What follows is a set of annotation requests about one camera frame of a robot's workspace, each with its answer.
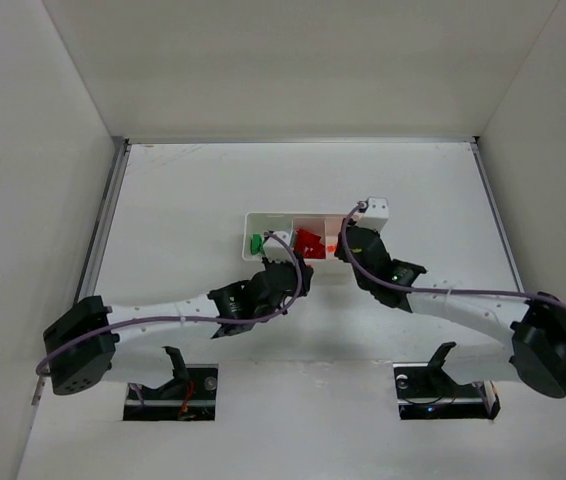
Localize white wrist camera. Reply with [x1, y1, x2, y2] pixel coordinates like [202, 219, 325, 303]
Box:
[264, 230, 293, 262]
[354, 197, 389, 232]

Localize red duplo brick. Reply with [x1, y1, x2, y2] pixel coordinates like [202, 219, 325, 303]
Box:
[294, 229, 326, 259]

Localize white three-compartment plastic bin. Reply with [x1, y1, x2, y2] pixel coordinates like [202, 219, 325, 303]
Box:
[242, 212, 345, 265]

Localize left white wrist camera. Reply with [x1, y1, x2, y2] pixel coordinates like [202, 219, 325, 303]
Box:
[264, 230, 293, 262]

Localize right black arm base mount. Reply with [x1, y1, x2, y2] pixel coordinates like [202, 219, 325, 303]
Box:
[393, 342, 501, 421]

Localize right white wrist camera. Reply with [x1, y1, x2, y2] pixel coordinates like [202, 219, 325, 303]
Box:
[354, 197, 389, 232]

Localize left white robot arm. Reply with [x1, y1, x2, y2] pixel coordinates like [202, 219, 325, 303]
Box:
[37, 257, 314, 396]

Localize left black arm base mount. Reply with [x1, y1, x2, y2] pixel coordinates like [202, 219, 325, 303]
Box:
[122, 347, 219, 422]

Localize green duplo brick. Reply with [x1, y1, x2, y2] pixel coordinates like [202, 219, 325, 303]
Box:
[249, 233, 266, 256]

